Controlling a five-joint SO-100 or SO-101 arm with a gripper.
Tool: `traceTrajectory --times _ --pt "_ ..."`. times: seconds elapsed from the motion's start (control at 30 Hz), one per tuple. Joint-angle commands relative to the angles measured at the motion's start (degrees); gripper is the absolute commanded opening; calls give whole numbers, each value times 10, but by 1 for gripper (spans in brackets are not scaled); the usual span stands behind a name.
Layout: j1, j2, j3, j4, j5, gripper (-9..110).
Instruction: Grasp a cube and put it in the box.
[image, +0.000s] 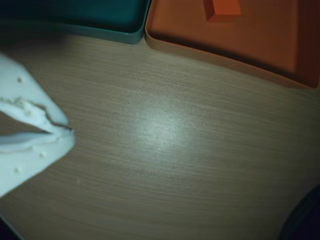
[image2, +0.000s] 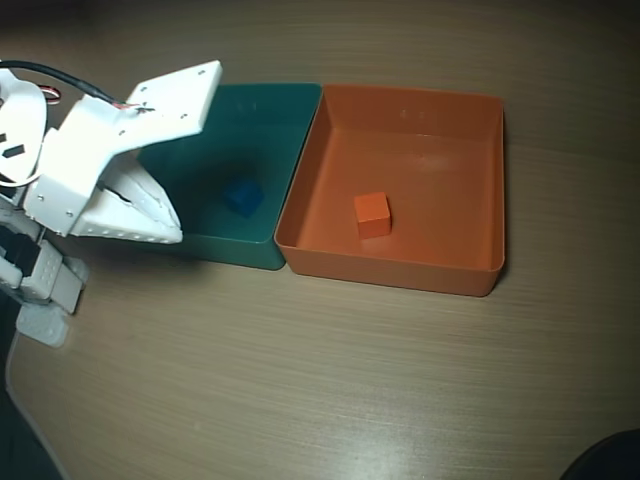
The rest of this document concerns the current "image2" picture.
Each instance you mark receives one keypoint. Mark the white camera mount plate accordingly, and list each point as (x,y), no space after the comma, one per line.
(175,102)

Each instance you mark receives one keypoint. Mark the orange plastic box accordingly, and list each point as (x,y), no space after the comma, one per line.
(400,165)

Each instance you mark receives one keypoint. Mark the white arm base clamp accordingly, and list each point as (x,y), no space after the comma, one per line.
(42,327)

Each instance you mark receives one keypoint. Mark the teal plastic box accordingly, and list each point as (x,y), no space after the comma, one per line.
(260,130)

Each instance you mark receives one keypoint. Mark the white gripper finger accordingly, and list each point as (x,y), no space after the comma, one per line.
(130,225)
(145,192)

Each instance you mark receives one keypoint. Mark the dark round object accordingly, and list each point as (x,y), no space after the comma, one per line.
(612,460)

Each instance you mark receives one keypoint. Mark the blue cube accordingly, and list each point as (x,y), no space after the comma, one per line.
(243,198)

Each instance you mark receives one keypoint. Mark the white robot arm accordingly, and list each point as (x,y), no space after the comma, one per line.
(20,125)

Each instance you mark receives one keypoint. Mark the orange cube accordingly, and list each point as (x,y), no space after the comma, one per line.
(372,215)

